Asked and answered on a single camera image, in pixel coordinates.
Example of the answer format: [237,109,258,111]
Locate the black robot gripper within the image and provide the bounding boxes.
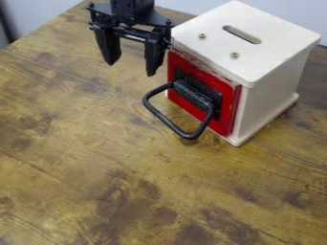
[86,0,174,77]

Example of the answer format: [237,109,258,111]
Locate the red wooden drawer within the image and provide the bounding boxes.
[167,50,242,137]

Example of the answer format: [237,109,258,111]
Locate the white wooden box cabinet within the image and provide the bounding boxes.
[173,1,321,146]

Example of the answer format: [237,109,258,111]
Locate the black metal drawer handle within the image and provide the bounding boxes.
[142,79,225,141]

